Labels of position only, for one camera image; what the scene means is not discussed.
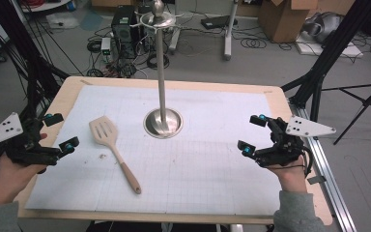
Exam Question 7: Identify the white grid mat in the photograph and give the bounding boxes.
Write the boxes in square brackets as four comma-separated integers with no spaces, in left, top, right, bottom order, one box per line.
[24,84,283,217]

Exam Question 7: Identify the black flat box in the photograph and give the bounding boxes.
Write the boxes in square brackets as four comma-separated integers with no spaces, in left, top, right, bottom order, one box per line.
[200,14,239,30]

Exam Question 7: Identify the white metal stand base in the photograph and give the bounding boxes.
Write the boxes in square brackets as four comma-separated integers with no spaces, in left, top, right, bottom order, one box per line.
[168,0,240,62]

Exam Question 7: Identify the silver metal utensil stand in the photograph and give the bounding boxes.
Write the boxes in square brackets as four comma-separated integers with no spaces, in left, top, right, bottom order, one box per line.
[139,0,185,140]

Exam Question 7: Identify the black tripod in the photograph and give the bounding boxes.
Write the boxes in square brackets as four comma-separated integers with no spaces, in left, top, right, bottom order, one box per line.
[321,76,371,146]

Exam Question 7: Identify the brown cardboard box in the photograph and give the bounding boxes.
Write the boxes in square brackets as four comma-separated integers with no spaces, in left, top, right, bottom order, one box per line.
[259,0,319,44]

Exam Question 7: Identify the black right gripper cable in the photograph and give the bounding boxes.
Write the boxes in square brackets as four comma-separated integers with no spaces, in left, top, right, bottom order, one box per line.
[264,146,314,178]

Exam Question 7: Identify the black frame post with cables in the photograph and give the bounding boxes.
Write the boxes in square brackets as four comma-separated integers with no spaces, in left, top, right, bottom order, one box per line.
[0,0,71,122]

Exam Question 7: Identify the person's left hand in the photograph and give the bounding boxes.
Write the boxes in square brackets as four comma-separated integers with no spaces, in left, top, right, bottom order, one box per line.
[0,154,47,207]

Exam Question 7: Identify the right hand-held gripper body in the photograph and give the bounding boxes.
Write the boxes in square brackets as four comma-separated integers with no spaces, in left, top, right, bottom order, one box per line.
[254,115,337,168]

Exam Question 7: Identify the white flat board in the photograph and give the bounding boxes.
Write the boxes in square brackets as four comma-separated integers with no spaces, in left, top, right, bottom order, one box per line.
[295,32,365,59]

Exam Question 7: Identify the beige slotted spatula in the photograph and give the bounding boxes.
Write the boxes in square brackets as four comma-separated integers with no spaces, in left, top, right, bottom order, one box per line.
[88,115,142,195]

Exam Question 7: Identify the white power adapter box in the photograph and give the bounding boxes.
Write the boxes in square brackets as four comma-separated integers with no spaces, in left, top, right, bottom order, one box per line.
[100,37,112,56]

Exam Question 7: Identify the black computer tower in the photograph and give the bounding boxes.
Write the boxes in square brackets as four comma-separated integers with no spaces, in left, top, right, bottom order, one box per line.
[110,5,139,61]

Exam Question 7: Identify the coiled black cable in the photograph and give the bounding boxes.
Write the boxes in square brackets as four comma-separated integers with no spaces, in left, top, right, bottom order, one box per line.
[240,37,268,50]
[146,52,171,71]

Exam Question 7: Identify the person's right hand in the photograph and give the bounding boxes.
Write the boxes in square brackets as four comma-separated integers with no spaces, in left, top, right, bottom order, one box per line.
[265,158,308,194]

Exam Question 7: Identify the grey metal bracket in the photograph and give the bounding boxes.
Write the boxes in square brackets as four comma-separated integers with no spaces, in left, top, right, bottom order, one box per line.
[306,175,328,186]

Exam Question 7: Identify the grey rounded device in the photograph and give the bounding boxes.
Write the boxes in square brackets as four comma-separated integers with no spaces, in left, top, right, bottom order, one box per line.
[302,12,344,44]

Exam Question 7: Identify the aluminium rail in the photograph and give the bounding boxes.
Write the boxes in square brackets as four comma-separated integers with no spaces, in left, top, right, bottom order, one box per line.
[289,102,357,232]

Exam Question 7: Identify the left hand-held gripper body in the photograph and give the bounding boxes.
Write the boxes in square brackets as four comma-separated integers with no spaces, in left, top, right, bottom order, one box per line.
[0,111,62,167]

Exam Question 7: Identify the white paper sheet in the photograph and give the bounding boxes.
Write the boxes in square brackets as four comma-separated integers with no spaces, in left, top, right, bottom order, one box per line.
[45,13,80,30]

